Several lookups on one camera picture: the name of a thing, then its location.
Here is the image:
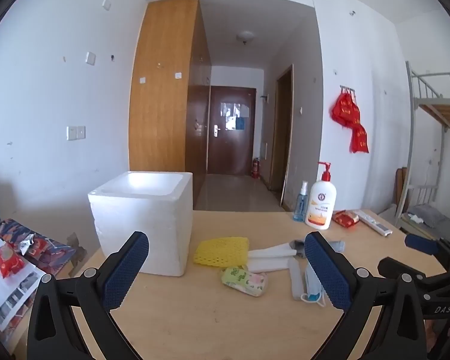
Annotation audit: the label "yellow foam net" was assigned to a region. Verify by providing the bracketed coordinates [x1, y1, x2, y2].
[193, 237, 250, 269]

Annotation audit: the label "crumpled silver wrapper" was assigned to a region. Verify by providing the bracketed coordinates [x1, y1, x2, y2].
[17, 233, 36, 256]

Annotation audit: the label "light wooden wardrobe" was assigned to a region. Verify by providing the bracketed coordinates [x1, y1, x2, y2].
[128, 0, 212, 211]

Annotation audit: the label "blue face mask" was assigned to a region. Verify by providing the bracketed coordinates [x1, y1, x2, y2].
[300, 264, 328, 307]

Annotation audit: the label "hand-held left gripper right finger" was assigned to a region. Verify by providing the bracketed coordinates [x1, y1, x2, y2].
[304, 231, 428, 360]

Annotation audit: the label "blue spray bottle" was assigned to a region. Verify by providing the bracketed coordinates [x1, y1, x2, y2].
[293, 181, 309, 222]

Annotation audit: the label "grey sock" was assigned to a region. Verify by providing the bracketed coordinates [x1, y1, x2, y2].
[289, 239, 346, 259]

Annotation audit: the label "narrow red hanging bag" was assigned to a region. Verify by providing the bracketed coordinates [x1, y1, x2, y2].
[350, 123, 370, 154]

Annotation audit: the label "green tissue packet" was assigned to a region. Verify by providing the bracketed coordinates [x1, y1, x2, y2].
[220, 266, 269, 298]

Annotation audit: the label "wooden side door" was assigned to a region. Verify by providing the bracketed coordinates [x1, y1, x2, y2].
[269, 64, 295, 207]

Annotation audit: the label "red hanging decorations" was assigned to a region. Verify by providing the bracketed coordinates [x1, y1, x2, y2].
[331, 91, 362, 127]

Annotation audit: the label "white paper leaflet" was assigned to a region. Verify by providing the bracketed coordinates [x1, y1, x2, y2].
[0, 237, 46, 331]

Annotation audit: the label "white remote control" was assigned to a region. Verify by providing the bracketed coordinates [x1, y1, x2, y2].
[354, 210, 393, 237]

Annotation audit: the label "red snack packet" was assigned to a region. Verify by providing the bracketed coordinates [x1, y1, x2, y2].
[0, 245, 25, 279]

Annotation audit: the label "metal bunk bed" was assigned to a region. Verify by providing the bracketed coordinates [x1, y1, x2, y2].
[394, 61, 450, 241]

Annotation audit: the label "red wet wipes packet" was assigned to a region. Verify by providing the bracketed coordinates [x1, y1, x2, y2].
[332, 211, 361, 229]

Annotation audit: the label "person's right hand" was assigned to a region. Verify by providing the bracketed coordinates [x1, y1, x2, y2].
[425, 320, 450, 357]

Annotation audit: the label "white pump lotion bottle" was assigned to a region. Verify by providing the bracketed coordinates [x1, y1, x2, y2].
[305, 161, 343, 230]

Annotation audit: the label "white foam box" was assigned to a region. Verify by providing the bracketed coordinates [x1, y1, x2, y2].
[88, 171, 194, 277]

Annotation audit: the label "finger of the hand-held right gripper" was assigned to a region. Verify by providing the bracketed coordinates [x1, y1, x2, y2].
[404, 233, 450, 271]
[377, 256, 449, 298]

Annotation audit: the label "dark brown entrance door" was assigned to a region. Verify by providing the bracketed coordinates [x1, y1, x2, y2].
[206, 85, 257, 176]

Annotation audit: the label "leaning wooden boards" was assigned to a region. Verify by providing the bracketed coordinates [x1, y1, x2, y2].
[395, 167, 409, 205]

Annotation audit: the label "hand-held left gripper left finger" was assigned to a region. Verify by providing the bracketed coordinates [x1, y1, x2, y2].
[27, 230, 151, 360]

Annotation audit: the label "grey bedding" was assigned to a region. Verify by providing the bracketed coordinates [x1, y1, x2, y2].
[405, 204, 448, 234]

